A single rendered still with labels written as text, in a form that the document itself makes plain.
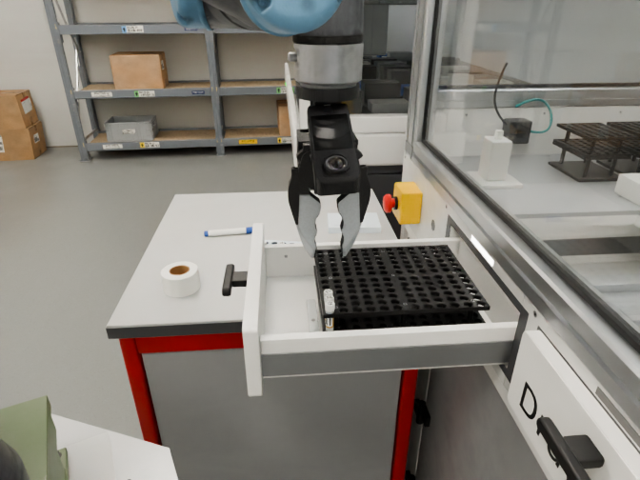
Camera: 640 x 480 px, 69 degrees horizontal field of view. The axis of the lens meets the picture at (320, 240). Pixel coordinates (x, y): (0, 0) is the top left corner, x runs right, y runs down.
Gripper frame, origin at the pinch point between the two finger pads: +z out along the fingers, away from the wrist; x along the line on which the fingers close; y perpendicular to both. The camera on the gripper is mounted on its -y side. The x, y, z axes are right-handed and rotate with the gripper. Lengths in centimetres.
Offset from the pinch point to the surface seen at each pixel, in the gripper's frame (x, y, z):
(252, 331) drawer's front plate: 9.6, -8.8, 5.4
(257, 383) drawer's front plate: 9.6, -8.9, 13.2
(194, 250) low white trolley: 26, 42, 22
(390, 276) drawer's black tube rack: -9.7, 5.3, 7.7
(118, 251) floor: 100, 187, 98
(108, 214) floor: 123, 241, 98
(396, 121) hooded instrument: -29, 86, 4
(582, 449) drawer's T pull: -19.7, -26.1, 6.6
